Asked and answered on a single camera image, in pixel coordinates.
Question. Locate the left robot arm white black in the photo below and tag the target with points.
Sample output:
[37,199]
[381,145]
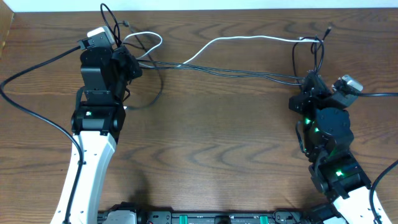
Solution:
[96,125]

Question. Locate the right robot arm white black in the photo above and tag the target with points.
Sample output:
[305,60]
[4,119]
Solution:
[325,137]

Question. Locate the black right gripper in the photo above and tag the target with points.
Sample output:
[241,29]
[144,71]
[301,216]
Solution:
[308,96]

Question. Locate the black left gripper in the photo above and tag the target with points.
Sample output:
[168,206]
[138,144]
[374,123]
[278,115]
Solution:
[129,61]

